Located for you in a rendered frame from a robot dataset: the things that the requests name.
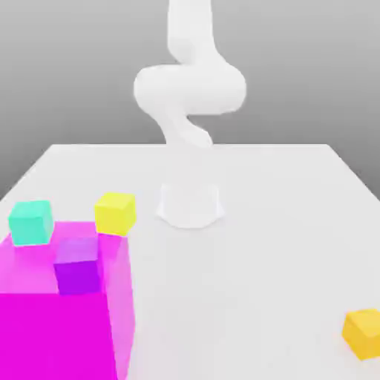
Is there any small yellow cube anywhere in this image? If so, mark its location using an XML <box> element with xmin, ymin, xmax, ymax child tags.
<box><xmin>94</xmin><ymin>191</ymin><xmax>137</xmax><ymax>238</ymax></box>

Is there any small purple cube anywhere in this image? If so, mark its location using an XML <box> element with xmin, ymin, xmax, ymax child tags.
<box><xmin>53</xmin><ymin>237</ymin><xmax>102</xmax><ymax>296</ymax></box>

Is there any small turquoise cube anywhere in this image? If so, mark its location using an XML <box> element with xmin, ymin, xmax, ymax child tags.
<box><xmin>7</xmin><ymin>200</ymin><xmax>56</xmax><ymax>247</ymax></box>

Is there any small orange cube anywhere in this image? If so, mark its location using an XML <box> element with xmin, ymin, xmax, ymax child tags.
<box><xmin>341</xmin><ymin>308</ymin><xmax>380</xmax><ymax>361</ymax></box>

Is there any large magenta box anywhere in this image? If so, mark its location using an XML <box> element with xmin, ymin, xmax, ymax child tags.
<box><xmin>0</xmin><ymin>220</ymin><xmax>137</xmax><ymax>380</ymax></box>

